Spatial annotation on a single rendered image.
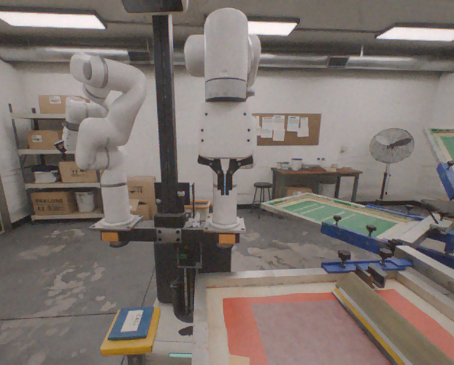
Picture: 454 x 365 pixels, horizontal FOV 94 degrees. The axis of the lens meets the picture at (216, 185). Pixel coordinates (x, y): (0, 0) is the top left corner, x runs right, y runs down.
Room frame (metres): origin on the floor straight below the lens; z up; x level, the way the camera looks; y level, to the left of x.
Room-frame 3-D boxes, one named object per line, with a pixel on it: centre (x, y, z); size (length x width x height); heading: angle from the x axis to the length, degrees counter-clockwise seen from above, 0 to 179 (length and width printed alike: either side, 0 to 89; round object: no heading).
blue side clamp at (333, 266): (0.72, -0.55, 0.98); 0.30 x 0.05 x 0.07; 94
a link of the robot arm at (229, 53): (0.45, -0.03, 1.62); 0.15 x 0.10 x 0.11; 178
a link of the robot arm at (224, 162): (0.81, -0.04, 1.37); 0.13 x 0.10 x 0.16; 88
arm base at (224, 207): (0.82, -0.03, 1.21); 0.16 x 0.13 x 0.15; 178
